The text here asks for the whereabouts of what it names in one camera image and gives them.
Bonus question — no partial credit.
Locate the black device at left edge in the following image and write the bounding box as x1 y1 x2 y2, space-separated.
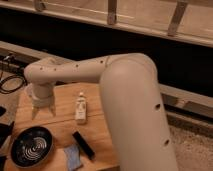
0 106 14 171

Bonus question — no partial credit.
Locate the black rectangular bar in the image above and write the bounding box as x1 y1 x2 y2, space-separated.
72 131 95 160

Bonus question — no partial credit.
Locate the black coiled cable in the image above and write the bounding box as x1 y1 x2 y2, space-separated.
0 66 29 95

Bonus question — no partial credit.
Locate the blue sponge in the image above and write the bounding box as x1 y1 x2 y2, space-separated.
64 144 82 171

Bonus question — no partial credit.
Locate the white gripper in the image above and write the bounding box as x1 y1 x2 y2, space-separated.
32 96 56 120

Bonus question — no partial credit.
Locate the black ceramic bowl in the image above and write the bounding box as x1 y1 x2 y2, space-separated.
10 126 53 168

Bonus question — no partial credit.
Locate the small clear plastic bottle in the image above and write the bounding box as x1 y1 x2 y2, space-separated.
75 92 87 124

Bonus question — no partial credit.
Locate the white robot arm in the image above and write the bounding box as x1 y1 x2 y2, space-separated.
24 53 179 171

